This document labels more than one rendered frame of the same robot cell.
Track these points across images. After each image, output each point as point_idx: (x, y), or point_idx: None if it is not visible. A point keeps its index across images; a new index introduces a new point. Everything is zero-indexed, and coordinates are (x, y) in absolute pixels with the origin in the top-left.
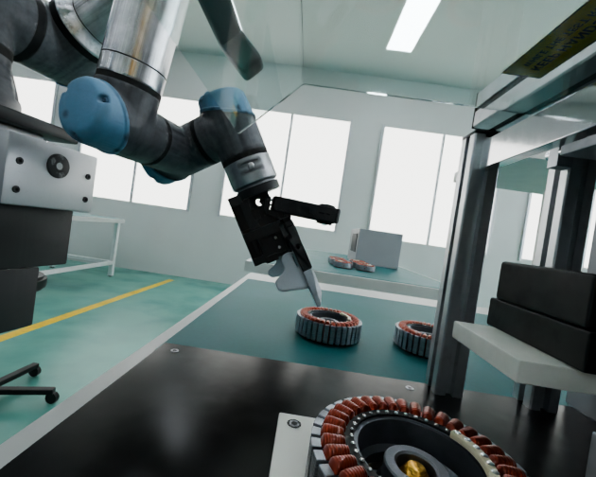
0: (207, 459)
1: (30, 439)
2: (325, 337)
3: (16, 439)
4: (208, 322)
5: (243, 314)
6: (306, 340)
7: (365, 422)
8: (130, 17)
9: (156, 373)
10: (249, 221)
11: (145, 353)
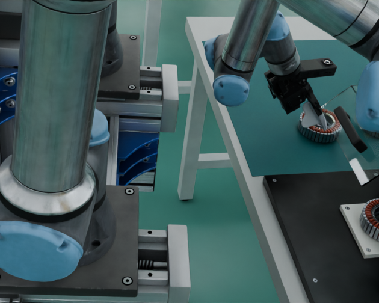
0: (329, 223)
1: (269, 228)
2: (324, 139)
3: (265, 228)
4: (248, 140)
5: (257, 121)
6: (311, 140)
7: (374, 209)
8: (254, 45)
9: (283, 196)
10: (282, 89)
11: (250, 179)
